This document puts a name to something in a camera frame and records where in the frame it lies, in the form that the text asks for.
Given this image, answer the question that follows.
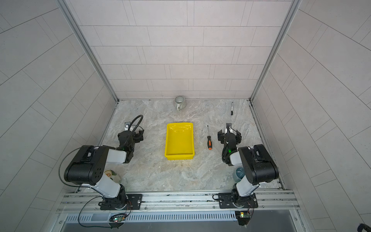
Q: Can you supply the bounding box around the small wooden toy object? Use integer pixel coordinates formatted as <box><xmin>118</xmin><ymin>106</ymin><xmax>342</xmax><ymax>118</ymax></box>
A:
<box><xmin>104</xmin><ymin>170</ymin><xmax>117</xmax><ymax>178</ymax></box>

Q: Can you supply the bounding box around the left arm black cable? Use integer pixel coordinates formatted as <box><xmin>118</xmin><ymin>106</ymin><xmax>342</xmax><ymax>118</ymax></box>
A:
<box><xmin>119</xmin><ymin>114</ymin><xmax>144</xmax><ymax>150</ymax></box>

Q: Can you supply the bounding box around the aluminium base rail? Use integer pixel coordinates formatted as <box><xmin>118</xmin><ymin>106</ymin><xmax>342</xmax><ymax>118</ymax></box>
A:
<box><xmin>56</xmin><ymin>189</ymin><xmax>300</xmax><ymax>215</ymax></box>

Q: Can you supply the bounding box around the white slotted cable duct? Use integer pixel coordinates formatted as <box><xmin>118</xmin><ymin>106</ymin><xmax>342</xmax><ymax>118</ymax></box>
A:
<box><xmin>65</xmin><ymin>211</ymin><xmax>237</xmax><ymax>224</ymax></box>

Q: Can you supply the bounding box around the right circuit board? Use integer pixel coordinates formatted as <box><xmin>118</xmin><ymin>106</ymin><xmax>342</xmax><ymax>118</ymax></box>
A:
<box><xmin>235</xmin><ymin>211</ymin><xmax>251</xmax><ymax>226</ymax></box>

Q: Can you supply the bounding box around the left green circuit board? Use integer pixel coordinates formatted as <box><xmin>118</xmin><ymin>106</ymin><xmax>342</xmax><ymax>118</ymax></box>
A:
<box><xmin>109</xmin><ymin>213</ymin><xmax>127</xmax><ymax>223</ymax></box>

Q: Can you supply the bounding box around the yellow plastic bin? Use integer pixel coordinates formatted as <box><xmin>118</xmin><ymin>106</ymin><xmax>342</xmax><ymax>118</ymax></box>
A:
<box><xmin>164</xmin><ymin>122</ymin><xmax>195</xmax><ymax>160</ymax></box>

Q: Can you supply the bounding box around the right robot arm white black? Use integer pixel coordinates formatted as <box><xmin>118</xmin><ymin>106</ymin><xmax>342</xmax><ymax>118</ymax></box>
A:
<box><xmin>217</xmin><ymin>123</ymin><xmax>279</xmax><ymax>209</ymax></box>

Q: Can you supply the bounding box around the right aluminium corner post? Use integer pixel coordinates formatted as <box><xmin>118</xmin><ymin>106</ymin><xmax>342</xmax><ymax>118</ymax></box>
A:
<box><xmin>249</xmin><ymin>0</ymin><xmax>301</xmax><ymax>102</ymax></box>

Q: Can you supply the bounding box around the left aluminium corner post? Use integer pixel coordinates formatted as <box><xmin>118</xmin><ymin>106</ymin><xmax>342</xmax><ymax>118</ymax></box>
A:
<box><xmin>56</xmin><ymin>0</ymin><xmax>119</xmax><ymax>104</ymax></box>

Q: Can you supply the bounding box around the aluminium corner post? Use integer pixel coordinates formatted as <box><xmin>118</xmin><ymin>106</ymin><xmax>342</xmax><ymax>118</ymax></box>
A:
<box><xmin>249</xmin><ymin>0</ymin><xmax>301</xmax><ymax>102</ymax></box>
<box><xmin>56</xmin><ymin>0</ymin><xmax>119</xmax><ymax>104</ymax></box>

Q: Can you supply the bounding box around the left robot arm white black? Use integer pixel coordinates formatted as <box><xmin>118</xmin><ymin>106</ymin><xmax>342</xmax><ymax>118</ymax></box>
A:
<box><xmin>64</xmin><ymin>124</ymin><xmax>144</xmax><ymax>210</ymax></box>

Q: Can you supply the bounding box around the orange black handled screwdriver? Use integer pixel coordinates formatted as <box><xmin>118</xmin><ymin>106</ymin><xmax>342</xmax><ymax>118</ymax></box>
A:
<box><xmin>207</xmin><ymin>125</ymin><xmax>212</xmax><ymax>150</ymax></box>

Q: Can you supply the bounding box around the white ribbed ceramic cup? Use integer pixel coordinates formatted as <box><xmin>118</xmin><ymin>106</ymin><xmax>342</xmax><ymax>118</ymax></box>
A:
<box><xmin>174</xmin><ymin>96</ymin><xmax>186</xmax><ymax>111</ymax></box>

